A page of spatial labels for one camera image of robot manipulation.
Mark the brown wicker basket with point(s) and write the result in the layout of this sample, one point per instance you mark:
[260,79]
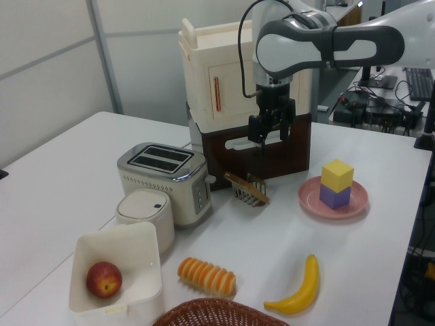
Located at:
[210,314]

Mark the red apple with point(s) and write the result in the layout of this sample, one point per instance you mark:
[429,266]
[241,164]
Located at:
[103,280]

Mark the black table clamp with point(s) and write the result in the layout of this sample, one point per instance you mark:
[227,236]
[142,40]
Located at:
[3,174]

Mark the yellow banana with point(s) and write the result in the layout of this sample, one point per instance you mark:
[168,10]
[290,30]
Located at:
[304,290]

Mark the orange white striped bread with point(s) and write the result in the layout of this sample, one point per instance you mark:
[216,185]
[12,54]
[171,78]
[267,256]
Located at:
[207,276]

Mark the brown bread slice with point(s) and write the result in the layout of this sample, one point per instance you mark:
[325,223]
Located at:
[244,186]

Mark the black keyboard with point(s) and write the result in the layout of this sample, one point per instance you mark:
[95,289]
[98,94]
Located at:
[421,83]

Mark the black electronics box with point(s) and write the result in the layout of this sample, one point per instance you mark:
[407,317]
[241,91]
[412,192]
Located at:
[350,108]

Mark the purple cube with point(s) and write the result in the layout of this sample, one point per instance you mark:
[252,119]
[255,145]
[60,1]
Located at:
[334,199]

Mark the black monitor stand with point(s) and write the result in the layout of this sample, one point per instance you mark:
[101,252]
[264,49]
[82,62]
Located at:
[377,81]

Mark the cream toy oven cabinet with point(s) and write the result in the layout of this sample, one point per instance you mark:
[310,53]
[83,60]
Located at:
[217,57]

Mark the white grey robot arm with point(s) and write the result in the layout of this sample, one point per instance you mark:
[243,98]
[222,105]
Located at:
[360,40]

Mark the yellow cube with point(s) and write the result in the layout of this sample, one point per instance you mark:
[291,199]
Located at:
[337,176]

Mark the black camera stand pole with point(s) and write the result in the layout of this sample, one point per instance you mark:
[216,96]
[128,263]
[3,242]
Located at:
[429,129]

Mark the pink plate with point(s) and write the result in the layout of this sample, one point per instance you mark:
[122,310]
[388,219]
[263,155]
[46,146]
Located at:
[309,198]

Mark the metal toast rack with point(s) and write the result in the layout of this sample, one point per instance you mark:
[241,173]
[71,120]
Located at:
[251,197]

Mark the cream lidded mini bin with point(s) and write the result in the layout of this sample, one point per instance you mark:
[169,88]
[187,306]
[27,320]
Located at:
[142,210]

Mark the cream chrome toaster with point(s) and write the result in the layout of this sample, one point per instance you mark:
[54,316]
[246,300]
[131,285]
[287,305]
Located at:
[159,183]

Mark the cream square plastic container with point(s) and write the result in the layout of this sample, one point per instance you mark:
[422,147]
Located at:
[136,251]

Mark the dark brown drawer box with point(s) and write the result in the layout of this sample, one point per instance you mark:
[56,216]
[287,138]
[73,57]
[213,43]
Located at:
[292,153]

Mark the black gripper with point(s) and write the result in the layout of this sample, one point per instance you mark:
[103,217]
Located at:
[273,102]

